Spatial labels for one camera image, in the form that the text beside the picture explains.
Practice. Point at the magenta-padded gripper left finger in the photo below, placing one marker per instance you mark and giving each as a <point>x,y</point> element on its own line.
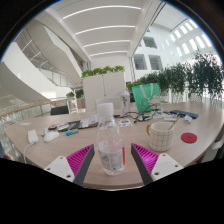
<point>60,166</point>

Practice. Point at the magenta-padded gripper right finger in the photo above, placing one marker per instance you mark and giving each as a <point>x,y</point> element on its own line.
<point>166,166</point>

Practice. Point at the clear plastic water bottle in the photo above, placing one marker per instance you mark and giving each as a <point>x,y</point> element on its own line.
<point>110,143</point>

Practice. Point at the white grid-pattern mug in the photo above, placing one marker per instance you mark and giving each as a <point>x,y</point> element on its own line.
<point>160,138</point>

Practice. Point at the white computer mouse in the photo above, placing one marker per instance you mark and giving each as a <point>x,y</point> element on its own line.
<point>51,136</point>

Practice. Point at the flat round red coaster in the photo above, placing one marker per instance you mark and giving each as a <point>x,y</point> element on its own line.
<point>189,137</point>

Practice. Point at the teal marker pen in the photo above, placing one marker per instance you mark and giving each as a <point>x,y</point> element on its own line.
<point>72,132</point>

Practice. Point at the small white round device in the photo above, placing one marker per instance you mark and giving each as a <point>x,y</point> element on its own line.
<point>44,132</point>

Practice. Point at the white card pack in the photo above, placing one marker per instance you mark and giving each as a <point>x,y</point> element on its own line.
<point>63,126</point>

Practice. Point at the small red-black case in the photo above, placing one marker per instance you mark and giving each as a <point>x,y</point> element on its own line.
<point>52,127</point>

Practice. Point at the spoon in mug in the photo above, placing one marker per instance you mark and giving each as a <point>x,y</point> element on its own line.
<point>174,123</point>

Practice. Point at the black folder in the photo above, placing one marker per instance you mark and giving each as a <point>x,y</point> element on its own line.
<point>74,125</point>

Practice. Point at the white plastic packet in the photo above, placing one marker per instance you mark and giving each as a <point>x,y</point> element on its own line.
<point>187,119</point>

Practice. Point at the black chair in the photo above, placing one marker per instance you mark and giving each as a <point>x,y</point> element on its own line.
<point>59,110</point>

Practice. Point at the colourful sticker sheet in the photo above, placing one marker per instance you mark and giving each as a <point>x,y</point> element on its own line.
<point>126,123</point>

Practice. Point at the glass balcony railing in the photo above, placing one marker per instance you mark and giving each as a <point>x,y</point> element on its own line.
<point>26,111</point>

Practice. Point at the green tote bag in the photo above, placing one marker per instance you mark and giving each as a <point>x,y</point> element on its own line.
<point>145,96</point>

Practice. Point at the potted plants on stand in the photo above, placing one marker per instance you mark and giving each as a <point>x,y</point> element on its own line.
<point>78,94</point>

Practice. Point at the clear glass jar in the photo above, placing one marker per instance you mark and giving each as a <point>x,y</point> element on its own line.
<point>125,101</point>

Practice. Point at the white chair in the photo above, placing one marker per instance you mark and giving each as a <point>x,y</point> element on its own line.
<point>108,101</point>

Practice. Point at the white cabinet topped with plants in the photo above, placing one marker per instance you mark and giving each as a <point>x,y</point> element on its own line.
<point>103,88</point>

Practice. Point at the green hedge plant row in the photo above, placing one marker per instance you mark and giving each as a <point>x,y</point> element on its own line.
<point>186,78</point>

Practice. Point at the ceiling lights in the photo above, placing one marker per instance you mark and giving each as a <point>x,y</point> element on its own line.
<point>103,30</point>

